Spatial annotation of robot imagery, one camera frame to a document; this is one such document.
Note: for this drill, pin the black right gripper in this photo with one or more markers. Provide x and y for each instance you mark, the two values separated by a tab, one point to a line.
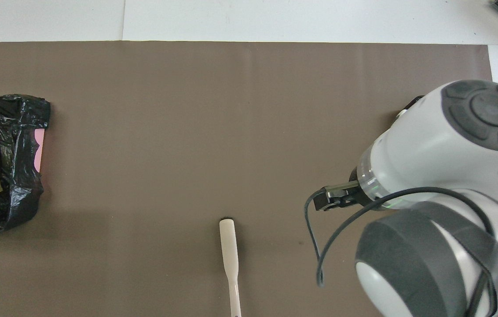
341	198

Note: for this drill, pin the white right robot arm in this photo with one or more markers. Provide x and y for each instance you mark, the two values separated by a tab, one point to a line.
429	145

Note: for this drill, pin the pink plastic bin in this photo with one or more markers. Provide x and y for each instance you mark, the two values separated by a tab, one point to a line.
39	149

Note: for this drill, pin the brown table mat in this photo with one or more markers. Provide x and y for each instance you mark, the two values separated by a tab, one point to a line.
187	132

